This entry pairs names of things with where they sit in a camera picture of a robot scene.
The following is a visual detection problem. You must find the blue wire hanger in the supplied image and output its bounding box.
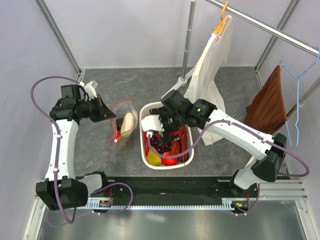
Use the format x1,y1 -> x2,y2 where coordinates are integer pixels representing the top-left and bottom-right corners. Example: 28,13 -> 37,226
279,46 -> 320,149

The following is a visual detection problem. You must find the yellow green mango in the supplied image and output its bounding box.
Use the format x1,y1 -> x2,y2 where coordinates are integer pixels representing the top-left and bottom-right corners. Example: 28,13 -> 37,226
147,147 -> 162,167

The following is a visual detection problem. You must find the red apple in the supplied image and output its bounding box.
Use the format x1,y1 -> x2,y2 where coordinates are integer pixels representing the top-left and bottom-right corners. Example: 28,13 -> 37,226
109,130 -> 122,147

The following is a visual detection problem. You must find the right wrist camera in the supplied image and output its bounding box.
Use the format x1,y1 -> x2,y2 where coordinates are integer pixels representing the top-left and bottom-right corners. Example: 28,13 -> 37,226
140,114 -> 165,137

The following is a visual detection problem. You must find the white radish with leaves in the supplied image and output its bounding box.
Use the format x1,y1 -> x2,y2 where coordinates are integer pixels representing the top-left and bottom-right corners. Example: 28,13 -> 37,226
120,112 -> 135,146

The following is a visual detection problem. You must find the clear zip top bag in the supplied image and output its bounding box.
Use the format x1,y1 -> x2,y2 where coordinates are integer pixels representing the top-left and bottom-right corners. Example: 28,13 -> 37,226
108,97 -> 139,155

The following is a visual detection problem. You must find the white hanging shirt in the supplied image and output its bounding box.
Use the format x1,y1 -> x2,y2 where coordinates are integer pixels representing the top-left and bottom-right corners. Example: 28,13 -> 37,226
183,15 -> 234,147

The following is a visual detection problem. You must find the metal clothes rack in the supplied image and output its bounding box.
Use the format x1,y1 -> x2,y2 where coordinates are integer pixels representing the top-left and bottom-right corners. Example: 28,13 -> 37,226
161,0 -> 320,113

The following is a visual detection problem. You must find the purple cable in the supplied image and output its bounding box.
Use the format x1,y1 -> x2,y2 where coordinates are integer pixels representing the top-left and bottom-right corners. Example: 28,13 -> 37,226
30,76 -> 133,225
147,119 -> 310,217

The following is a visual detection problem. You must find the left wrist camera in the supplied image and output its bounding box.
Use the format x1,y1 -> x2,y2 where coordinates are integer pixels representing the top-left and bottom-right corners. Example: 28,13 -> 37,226
79,80 -> 98,100

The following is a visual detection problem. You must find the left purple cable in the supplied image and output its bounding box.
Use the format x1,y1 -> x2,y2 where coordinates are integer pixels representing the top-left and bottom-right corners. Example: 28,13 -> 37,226
30,76 -> 133,225

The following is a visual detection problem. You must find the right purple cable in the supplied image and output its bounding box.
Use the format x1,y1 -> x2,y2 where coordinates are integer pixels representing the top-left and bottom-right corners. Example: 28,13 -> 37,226
147,119 -> 310,217

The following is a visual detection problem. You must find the red tomato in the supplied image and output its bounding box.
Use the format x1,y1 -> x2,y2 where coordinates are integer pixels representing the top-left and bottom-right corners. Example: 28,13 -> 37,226
161,151 -> 179,166

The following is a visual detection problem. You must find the red chili pepper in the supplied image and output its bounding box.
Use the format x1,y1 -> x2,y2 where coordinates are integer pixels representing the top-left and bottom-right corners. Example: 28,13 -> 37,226
143,131 -> 150,157

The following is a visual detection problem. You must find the red crayfish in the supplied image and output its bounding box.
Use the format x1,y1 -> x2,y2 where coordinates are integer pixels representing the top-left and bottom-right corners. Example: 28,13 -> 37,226
170,125 -> 188,155

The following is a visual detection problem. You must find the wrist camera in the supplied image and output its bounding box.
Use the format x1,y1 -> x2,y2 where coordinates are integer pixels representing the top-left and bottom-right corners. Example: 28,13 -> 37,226
140,114 -> 165,137
79,80 -> 98,100

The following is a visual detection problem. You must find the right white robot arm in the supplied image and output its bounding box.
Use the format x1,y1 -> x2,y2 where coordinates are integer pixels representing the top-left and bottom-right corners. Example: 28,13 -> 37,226
159,90 -> 287,197

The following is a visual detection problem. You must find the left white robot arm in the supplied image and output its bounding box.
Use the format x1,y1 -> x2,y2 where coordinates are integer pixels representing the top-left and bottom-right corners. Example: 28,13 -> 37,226
35,95 -> 116,211

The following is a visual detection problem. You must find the dark grape bunch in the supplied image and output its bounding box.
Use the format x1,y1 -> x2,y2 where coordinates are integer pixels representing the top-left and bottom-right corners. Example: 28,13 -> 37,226
150,132 -> 171,154

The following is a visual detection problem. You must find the white plastic basket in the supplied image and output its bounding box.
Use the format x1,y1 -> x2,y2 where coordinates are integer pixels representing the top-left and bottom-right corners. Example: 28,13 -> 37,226
139,100 -> 195,171

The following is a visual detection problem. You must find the white slotted cable duct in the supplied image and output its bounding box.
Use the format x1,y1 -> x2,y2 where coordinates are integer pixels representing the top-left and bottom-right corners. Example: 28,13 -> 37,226
79,197 -> 235,211

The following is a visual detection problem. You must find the brown hanging towel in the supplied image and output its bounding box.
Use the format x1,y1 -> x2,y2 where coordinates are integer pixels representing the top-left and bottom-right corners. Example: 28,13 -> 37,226
243,65 -> 288,134

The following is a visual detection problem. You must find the dark red onion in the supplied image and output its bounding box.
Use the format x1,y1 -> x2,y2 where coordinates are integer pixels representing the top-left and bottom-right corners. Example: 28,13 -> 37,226
115,118 -> 124,131

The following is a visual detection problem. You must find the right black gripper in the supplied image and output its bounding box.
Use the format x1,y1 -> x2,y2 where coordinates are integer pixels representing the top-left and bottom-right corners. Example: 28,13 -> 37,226
149,107 -> 185,146

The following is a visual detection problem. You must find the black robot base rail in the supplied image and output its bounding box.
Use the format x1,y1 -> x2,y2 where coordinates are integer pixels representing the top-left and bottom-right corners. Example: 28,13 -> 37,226
72,174 -> 261,207

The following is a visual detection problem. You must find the orange clothes hanger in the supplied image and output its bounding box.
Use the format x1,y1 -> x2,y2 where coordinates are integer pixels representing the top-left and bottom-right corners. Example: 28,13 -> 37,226
213,1 -> 229,35

